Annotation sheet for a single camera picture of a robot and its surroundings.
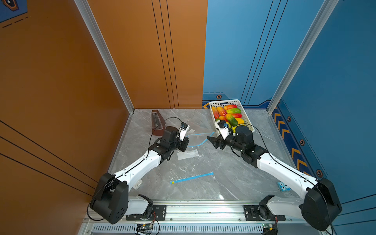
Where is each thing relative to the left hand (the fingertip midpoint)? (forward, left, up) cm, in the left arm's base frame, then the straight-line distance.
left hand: (187, 136), depth 85 cm
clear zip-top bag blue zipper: (+7, -5, -14) cm, 17 cm away
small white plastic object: (-23, +27, -15) cm, 39 cm away
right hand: (-2, -14, +7) cm, 16 cm away
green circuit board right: (-42, -41, -18) cm, 61 cm away
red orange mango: (+30, -20, -10) cm, 37 cm away
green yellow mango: (+32, -36, -10) cm, 49 cm away
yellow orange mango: (+23, -38, -12) cm, 46 cm away
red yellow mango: (+33, -25, -12) cm, 43 cm away
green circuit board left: (-42, +19, -17) cm, 49 cm away
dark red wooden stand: (+13, +21, -4) cm, 25 cm away
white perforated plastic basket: (+39, -28, -10) cm, 49 cm away
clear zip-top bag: (-18, -1, -15) cm, 24 cm away
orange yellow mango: (+19, -30, -7) cm, 36 cm away
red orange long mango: (+39, -33, -13) cm, 53 cm away
